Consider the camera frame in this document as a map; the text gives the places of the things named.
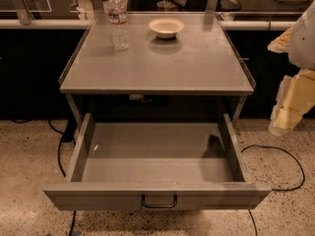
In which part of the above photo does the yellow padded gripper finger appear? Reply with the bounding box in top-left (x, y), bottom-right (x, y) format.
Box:
top-left (269, 69), bottom-right (315, 136)
top-left (267, 28), bottom-right (293, 53)

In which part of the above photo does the grey top drawer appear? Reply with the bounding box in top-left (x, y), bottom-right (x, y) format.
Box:
top-left (43, 115), bottom-right (271, 210)

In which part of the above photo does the grey metal cabinet table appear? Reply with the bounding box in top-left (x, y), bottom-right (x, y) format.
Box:
top-left (60, 7), bottom-right (255, 120)

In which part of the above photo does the white paper bowl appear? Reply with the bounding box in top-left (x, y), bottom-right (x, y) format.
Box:
top-left (149, 18), bottom-right (184, 39)

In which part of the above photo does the plastic cup with straw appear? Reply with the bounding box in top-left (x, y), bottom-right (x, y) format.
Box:
top-left (157, 0), bottom-right (173, 12)

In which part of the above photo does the clear plastic water bottle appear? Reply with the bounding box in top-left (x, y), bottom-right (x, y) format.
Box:
top-left (108, 0), bottom-right (129, 50)

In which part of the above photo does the black cable right floor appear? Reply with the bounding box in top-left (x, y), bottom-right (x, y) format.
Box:
top-left (241, 144), bottom-right (306, 236)

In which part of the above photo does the black cable floor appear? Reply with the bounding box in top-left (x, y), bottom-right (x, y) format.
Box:
top-left (241, 144), bottom-right (306, 236)
top-left (9, 118), bottom-right (78, 236)

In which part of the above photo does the black cable left floor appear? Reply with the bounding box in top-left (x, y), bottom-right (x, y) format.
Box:
top-left (9, 118), bottom-right (78, 236)

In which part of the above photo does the white horizontal rail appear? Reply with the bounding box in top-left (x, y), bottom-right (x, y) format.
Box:
top-left (0, 20), bottom-right (295, 31)

